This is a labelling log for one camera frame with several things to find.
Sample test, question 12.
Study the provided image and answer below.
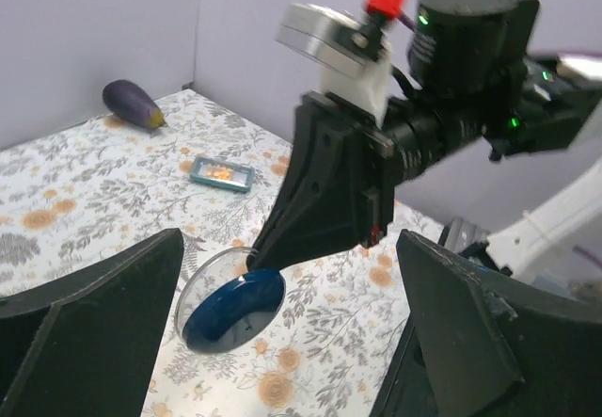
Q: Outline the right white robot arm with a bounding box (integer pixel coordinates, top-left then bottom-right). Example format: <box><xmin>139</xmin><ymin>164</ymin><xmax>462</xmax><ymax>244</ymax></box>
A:
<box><xmin>246</xmin><ymin>0</ymin><xmax>601</xmax><ymax>270</ymax></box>

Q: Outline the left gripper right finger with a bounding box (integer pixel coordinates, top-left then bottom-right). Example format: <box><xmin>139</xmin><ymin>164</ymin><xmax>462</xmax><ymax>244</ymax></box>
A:
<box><xmin>372</xmin><ymin>231</ymin><xmax>601</xmax><ymax>416</ymax></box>

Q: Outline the blue rectangular pill box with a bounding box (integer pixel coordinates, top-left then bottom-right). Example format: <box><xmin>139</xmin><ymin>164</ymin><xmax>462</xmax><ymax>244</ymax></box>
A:
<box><xmin>189</xmin><ymin>156</ymin><xmax>255</xmax><ymax>193</ymax></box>

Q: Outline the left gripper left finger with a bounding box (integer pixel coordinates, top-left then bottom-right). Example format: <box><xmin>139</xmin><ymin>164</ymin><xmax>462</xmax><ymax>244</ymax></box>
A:
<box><xmin>1</xmin><ymin>229</ymin><xmax>184</xmax><ymax>417</ymax></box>

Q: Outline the purple toy eggplant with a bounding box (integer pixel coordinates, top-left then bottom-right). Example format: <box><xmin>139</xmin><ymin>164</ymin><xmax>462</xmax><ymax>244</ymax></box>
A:
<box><xmin>102</xmin><ymin>79</ymin><xmax>166</xmax><ymax>131</ymax></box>

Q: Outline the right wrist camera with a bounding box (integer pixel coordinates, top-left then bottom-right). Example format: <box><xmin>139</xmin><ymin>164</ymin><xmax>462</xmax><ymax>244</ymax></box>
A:
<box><xmin>276</xmin><ymin>0</ymin><xmax>404</xmax><ymax>127</ymax></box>

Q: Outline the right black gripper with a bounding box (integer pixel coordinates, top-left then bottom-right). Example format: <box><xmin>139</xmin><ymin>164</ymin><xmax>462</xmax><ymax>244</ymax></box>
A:
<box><xmin>246</xmin><ymin>92</ymin><xmax>481</xmax><ymax>270</ymax></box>

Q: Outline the floral table mat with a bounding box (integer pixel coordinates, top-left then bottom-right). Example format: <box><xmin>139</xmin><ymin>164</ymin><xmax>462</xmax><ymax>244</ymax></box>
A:
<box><xmin>1</xmin><ymin>90</ymin><xmax>442</xmax><ymax>416</ymax></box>

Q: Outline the blue round pill container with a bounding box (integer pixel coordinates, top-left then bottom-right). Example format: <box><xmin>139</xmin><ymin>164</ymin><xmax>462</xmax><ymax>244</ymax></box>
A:
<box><xmin>181</xmin><ymin>269</ymin><xmax>286</xmax><ymax>355</ymax></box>

